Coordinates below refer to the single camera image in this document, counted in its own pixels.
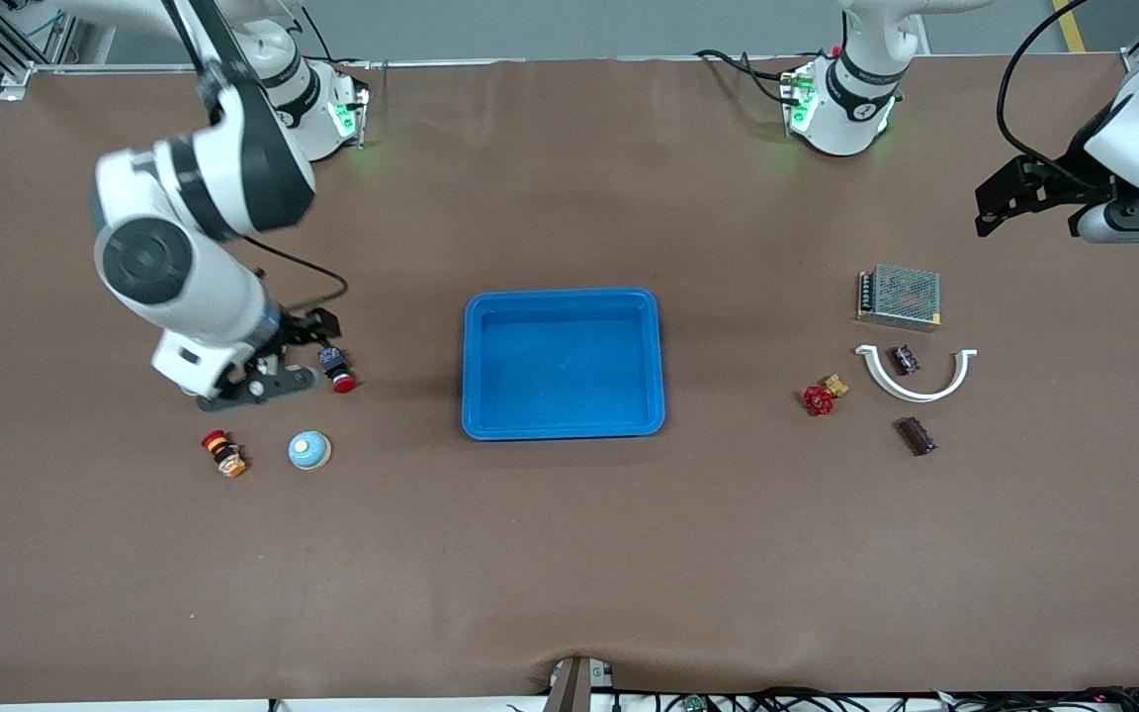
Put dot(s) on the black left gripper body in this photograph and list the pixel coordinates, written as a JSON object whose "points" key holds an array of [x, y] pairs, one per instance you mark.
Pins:
{"points": [[1061, 176]]}

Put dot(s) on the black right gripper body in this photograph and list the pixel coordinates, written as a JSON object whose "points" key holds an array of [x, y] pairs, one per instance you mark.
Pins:
{"points": [[296, 329]]}

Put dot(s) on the light blue call bell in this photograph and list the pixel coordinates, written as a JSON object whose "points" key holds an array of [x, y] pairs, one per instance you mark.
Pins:
{"points": [[309, 451]]}

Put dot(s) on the short black capacitor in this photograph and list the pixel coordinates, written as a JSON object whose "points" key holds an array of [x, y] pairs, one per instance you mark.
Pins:
{"points": [[904, 359]]}

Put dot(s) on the long brown capacitor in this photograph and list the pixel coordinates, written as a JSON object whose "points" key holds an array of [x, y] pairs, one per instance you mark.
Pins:
{"points": [[916, 436]]}

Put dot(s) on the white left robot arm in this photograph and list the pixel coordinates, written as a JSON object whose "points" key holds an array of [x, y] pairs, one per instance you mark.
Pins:
{"points": [[851, 99]]}

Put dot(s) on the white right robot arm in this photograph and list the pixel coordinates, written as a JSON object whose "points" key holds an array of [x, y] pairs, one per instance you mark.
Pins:
{"points": [[184, 287]]}

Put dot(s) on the red mushroom push button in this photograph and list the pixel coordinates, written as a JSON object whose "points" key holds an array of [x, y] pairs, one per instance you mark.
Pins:
{"points": [[340, 376]]}

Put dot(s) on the red yellow emergency stop button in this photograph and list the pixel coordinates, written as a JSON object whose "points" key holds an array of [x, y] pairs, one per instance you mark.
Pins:
{"points": [[223, 453]]}

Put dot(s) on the metal mesh power supply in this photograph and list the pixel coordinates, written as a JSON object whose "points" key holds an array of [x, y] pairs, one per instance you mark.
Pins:
{"points": [[901, 295]]}

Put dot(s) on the blue plastic tray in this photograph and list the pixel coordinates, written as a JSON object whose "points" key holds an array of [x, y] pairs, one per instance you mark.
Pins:
{"points": [[569, 366]]}

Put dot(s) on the metal table clamp bracket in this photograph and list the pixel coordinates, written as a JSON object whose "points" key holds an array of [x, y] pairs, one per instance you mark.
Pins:
{"points": [[574, 687]]}

